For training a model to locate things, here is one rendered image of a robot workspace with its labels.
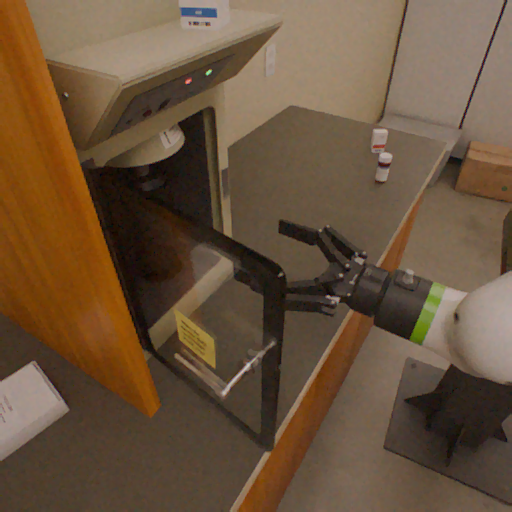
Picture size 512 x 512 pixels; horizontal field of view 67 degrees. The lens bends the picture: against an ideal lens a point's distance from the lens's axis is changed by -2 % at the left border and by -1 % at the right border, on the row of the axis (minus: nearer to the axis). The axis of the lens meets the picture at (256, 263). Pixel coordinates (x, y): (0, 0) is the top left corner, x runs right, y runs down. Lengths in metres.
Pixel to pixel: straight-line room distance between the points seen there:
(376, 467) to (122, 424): 1.21
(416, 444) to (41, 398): 1.45
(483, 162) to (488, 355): 2.88
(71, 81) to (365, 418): 1.67
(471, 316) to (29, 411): 0.71
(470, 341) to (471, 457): 1.49
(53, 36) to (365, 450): 1.67
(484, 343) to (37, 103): 0.46
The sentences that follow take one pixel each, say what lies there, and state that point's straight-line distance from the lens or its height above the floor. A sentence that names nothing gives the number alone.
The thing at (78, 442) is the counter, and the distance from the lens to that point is 0.81.
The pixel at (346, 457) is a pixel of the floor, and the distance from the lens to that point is 1.78.
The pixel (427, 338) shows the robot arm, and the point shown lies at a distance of 0.58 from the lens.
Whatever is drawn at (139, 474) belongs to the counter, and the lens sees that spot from 0.75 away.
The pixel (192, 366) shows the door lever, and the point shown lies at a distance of 0.51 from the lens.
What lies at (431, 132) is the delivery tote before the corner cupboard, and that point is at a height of 0.33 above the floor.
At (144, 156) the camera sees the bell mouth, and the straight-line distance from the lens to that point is 0.67.
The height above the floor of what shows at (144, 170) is 1.27.
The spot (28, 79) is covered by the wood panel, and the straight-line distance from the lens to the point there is 0.40.
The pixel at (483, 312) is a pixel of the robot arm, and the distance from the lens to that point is 0.45.
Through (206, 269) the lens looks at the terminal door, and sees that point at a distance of 0.43.
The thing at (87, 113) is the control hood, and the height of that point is 1.46.
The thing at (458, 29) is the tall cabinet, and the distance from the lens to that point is 3.46.
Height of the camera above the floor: 1.63
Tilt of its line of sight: 43 degrees down
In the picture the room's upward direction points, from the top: straight up
